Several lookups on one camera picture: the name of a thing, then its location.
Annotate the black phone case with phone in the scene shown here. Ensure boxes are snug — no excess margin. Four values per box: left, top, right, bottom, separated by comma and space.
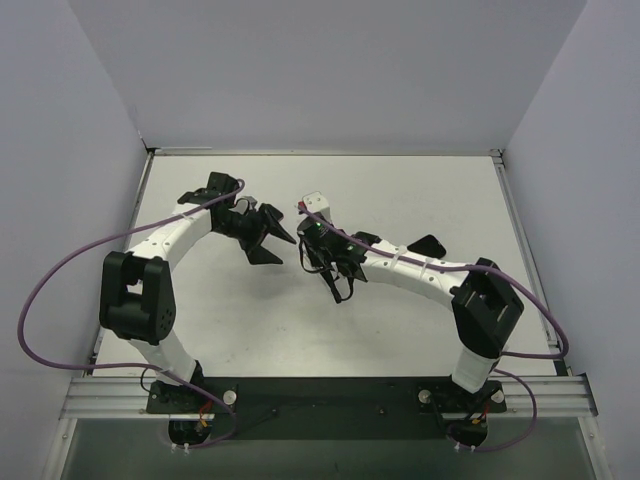
407, 234, 447, 259

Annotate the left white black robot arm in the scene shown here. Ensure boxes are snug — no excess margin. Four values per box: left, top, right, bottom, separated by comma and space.
99, 172, 294, 412

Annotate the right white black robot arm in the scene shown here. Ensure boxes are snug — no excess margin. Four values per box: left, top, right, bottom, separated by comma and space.
297, 218, 524, 394

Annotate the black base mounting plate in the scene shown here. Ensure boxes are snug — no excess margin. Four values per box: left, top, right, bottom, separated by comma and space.
146, 377, 507, 442

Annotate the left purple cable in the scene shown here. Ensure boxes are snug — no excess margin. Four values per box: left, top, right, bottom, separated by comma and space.
17, 177, 247, 449

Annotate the purple cable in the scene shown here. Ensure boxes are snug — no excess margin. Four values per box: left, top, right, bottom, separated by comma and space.
297, 204, 571, 454
17, 177, 247, 449

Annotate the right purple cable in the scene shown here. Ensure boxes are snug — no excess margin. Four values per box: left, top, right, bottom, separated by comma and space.
297, 204, 571, 454

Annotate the aluminium front rail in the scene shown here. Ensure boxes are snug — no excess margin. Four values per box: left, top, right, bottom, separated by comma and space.
60, 376, 148, 420

